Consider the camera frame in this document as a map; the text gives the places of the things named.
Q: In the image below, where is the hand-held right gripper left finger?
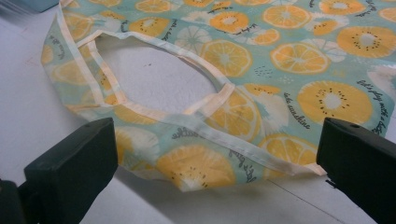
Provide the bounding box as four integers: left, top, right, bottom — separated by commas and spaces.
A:
18, 117, 120, 224

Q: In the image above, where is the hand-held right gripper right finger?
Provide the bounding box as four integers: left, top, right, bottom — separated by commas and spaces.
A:
316, 117, 396, 224

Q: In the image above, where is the citrus print fabric bag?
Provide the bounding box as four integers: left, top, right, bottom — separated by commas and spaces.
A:
40, 0, 396, 193

